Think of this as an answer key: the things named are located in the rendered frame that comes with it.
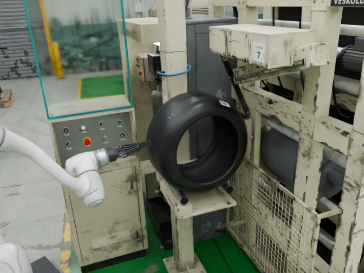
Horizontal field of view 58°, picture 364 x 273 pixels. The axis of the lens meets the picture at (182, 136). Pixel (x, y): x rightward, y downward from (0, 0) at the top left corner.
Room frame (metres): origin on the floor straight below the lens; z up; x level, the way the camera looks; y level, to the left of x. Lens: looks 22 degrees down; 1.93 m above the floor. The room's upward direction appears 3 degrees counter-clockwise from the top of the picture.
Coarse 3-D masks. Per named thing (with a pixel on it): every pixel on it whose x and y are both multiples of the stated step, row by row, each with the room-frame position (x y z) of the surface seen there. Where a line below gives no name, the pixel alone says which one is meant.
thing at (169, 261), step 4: (172, 256) 2.11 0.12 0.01; (196, 256) 2.10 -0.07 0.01; (164, 260) 2.07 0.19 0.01; (168, 260) 2.07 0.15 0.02; (172, 260) 2.07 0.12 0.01; (168, 264) 2.02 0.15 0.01; (196, 264) 2.01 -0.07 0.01; (200, 264) 2.01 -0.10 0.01; (168, 268) 1.98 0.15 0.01; (176, 268) 1.97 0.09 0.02; (196, 268) 1.97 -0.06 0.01; (200, 268) 1.97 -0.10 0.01; (168, 272) 1.94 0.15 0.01; (172, 272) 1.94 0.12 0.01; (176, 272) 1.94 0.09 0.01; (180, 272) 1.93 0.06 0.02; (184, 272) 1.93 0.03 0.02; (192, 272) 1.93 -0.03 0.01; (196, 272) 1.93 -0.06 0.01; (200, 272) 1.92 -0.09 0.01; (204, 272) 1.92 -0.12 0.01
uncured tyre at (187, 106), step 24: (192, 96) 1.72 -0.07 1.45; (168, 120) 1.59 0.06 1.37; (192, 120) 1.58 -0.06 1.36; (216, 120) 1.93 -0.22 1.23; (240, 120) 1.70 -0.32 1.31; (168, 144) 1.53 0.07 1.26; (216, 144) 1.93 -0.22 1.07; (240, 144) 1.68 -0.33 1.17; (168, 168) 1.52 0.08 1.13; (192, 168) 1.85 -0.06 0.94; (216, 168) 1.82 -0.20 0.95; (192, 192) 1.59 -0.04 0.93
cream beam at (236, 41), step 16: (224, 32) 1.80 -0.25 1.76; (240, 32) 1.65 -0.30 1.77; (256, 32) 1.52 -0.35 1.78; (272, 32) 1.48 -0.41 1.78; (288, 32) 1.46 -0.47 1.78; (304, 32) 1.48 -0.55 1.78; (224, 48) 1.80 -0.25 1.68; (240, 48) 1.64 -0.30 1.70; (272, 48) 1.43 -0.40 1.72; (288, 48) 1.46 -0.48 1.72; (256, 64) 1.51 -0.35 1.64; (272, 64) 1.43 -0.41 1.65; (288, 64) 1.46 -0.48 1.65
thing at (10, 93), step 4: (0, 88) 7.50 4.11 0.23; (0, 92) 7.46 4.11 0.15; (4, 92) 7.47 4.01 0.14; (8, 92) 7.45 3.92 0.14; (0, 96) 7.09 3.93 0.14; (4, 96) 7.07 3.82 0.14; (8, 96) 7.05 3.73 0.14; (4, 100) 6.75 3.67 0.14; (8, 100) 6.74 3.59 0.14; (4, 104) 6.69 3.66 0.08; (8, 104) 6.72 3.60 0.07
